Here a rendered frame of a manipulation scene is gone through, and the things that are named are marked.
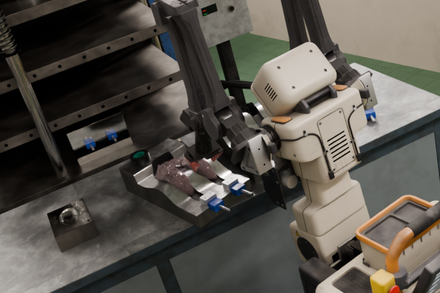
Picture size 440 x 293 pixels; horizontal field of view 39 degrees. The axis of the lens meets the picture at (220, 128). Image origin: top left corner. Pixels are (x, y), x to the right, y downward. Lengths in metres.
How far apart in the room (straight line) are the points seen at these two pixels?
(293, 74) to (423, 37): 3.10
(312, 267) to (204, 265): 0.56
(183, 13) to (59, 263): 1.04
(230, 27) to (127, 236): 1.26
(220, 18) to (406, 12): 2.11
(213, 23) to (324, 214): 1.37
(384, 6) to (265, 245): 2.90
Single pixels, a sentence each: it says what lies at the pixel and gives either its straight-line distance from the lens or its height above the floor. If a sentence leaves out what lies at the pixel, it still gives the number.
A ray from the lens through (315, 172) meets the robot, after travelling 1.85.
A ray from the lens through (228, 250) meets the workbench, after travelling 2.41.
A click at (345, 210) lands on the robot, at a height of 0.85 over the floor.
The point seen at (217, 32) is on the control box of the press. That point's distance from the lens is 3.06.
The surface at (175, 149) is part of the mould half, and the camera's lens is 2.52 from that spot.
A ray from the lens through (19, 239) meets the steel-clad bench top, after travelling 2.57.
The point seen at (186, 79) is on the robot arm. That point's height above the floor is 1.36.
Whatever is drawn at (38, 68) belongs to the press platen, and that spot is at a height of 1.29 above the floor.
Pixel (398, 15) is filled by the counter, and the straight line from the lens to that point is 4.91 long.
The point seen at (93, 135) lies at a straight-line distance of 2.93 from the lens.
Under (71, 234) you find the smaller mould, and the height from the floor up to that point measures 0.86.
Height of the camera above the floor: 2.03
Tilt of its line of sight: 26 degrees down
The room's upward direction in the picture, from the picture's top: 16 degrees counter-clockwise
